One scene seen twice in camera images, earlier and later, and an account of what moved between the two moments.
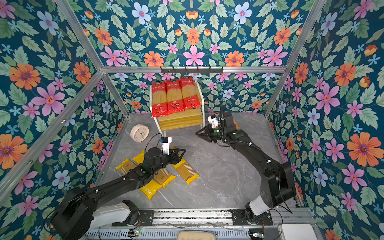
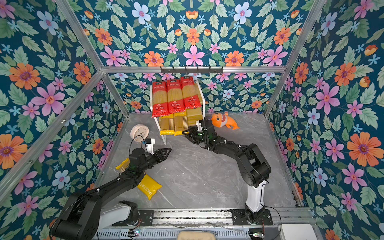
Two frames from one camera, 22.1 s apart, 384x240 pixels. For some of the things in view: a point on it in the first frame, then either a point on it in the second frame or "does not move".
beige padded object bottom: [196, 235] does not move
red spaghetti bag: [159, 102] does not move
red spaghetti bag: [175, 98] does not move
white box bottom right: [297, 232] does not move
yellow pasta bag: [163, 176] -> [181, 123]
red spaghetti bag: [190, 98] does not move
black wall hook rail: [192, 71] does not move
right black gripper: [206, 136] -> [192, 134]
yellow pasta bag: [185, 170] -> [167, 123]
